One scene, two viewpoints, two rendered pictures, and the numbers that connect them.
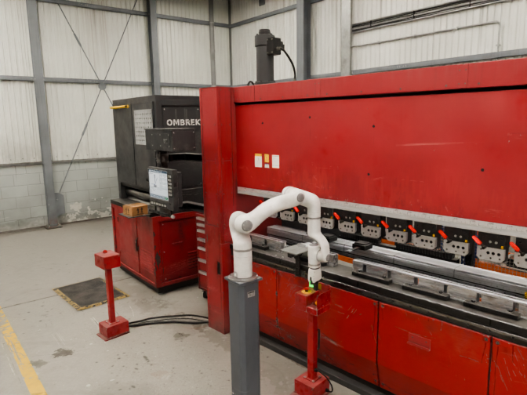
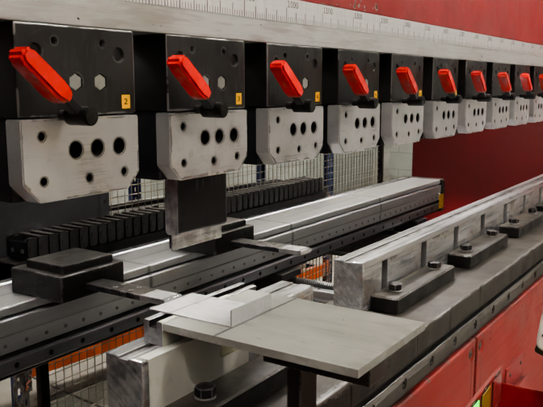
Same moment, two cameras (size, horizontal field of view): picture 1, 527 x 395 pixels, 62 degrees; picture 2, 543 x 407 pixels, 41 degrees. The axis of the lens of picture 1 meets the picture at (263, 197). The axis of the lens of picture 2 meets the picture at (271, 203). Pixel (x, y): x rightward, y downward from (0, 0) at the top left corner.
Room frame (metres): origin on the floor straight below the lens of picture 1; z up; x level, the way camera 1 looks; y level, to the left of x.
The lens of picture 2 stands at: (3.58, 0.55, 1.28)
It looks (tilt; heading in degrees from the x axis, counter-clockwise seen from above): 9 degrees down; 258
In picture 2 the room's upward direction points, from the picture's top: straight up
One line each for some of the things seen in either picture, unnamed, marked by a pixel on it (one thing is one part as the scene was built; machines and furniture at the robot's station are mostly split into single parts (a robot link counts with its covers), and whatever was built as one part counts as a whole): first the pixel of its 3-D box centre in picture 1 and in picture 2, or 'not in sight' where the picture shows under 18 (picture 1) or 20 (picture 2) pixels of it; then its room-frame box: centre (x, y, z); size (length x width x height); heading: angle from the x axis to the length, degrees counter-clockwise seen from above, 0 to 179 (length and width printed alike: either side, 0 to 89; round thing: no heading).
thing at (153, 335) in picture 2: not in sight; (204, 311); (3.47, -0.39, 0.99); 0.20 x 0.03 x 0.03; 44
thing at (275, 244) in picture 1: (263, 241); not in sight; (3.87, 0.00, 0.92); 0.50 x 0.06 x 0.10; 44
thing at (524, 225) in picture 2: (490, 309); (523, 223); (2.43, -1.32, 0.89); 0.30 x 0.05 x 0.03; 44
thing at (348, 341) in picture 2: (299, 248); (294, 326); (3.37, -0.27, 1.00); 0.26 x 0.18 x 0.01; 134
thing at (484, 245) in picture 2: (425, 291); (479, 249); (2.71, -1.04, 0.89); 0.30 x 0.05 x 0.03; 44
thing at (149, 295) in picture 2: (322, 239); (104, 279); (3.60, -0.49, 1.01); 0.26 x 0.12 x 0.05; 134
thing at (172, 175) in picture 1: (165, 187); not in sight; (3.94, 0.88, 1.42); 0.45 x 0.12 x 0.36; 41
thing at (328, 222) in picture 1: (328, 216); (273, 103); (3.35, -0.50, 1.26); 0.15 x 0.09 x 0.17; 44
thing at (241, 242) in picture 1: (240, 230); not in sight; (2.77, 0.15, 1.30); 0.19 x 0.12 x 0.24; 21
